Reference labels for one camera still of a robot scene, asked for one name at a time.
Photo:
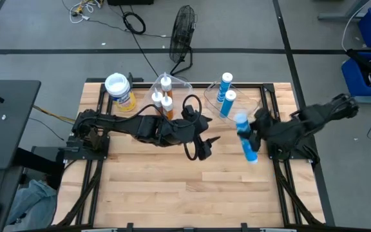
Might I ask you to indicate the black desk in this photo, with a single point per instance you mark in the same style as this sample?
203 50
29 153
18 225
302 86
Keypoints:
5 129

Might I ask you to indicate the yellow Lysol wipes canister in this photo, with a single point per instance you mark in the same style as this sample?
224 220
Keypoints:
118 85

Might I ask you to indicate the person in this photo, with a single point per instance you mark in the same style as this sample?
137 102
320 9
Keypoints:
31 203

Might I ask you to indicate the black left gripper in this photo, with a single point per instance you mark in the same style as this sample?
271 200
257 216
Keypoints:
179 130

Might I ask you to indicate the black folded tripod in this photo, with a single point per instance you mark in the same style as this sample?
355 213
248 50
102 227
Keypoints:
366 64

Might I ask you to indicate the clear plastic bin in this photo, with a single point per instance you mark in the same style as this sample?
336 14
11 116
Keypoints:
211 103
180 88

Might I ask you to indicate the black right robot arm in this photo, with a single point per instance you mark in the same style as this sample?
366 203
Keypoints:
311 119

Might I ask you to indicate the black aluminium rig frame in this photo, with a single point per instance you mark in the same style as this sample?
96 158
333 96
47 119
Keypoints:
268 87

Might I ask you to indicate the black floor fan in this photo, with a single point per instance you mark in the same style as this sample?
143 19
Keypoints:
181 35

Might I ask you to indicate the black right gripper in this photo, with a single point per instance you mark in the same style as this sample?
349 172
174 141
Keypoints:
265 127

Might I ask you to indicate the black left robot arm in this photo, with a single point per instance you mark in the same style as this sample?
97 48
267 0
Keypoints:
124 124

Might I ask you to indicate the white sealant tube orange label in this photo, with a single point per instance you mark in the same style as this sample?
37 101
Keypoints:
166 85
156 98
167 108

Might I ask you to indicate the blue silicone tube white cap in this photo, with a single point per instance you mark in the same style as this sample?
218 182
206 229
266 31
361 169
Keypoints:
224 88
243 124
227 104

